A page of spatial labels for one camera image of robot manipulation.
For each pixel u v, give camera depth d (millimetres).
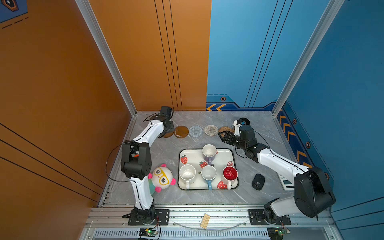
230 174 856
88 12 706
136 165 518
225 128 1093
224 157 940
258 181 828
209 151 960
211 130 1085
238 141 736
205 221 723
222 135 785
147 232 710
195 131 1085
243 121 775
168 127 812
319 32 773
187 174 867
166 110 773
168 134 1046
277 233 708
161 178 791
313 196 424
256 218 728
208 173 855
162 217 734
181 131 1066
